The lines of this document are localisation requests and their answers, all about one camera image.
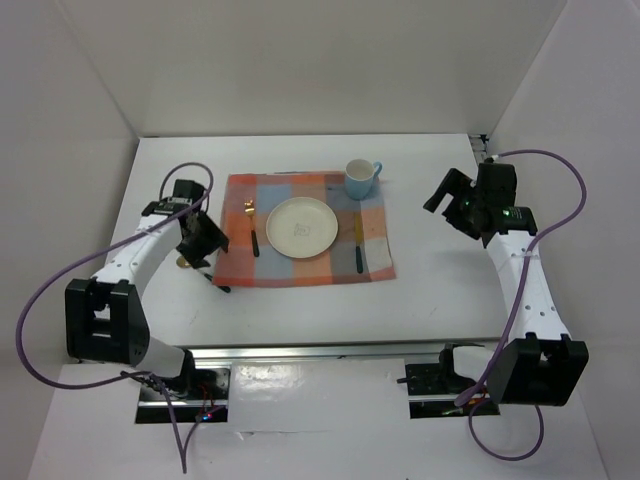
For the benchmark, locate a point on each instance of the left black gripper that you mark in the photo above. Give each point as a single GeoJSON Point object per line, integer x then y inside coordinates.
{"type": "Point", "coordinates": [215, 238]}

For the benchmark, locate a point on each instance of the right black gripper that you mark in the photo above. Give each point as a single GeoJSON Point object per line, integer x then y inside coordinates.
{"type": "Point", "coordinates": [457, 185]}

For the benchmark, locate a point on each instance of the gold spoon green handle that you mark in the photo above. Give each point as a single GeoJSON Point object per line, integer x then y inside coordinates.
{"type": "Point", "coordinates": [182, 263]}

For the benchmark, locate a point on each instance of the gold fork green handle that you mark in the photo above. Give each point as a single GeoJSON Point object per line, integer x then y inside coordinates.
{"type": "Point", "coordinates": [249, 209]}

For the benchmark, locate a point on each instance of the cream ceramic plate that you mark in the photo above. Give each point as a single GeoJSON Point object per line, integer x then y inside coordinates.
{"type": "Point", "coordinates": [301, 227]}

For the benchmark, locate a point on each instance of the gold knife green handle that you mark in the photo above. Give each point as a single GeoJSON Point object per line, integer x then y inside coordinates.
{"type": "Point", "coordinates": [359, 237]}

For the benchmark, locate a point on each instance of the light blue mug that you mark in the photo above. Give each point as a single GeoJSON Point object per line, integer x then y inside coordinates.
{"type": "Point", "coordinates": [360, 176]}

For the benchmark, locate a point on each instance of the orange blue checkered cloth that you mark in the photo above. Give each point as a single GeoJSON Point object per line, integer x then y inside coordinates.
{"type": "Point", "coordinates": [240, 268]}

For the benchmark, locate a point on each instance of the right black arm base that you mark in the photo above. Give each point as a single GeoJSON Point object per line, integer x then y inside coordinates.
{"type": "Point", "coordinates": [431, 393]}

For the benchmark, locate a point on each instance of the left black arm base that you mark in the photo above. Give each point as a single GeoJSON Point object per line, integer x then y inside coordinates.
{"type": "Point", "coordinates": [206, 401]}

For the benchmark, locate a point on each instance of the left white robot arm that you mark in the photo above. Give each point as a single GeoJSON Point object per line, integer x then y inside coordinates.
{"type": "Point", "coordinates": [105, 320]}

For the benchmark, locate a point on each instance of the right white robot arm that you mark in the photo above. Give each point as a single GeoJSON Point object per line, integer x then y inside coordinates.
{"type": "Point", "coordinates": [536, 362]}

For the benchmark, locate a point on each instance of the aluminium front rail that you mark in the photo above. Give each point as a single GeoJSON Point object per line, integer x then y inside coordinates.
{"type": "Point", "coordinates": [300, 350]}

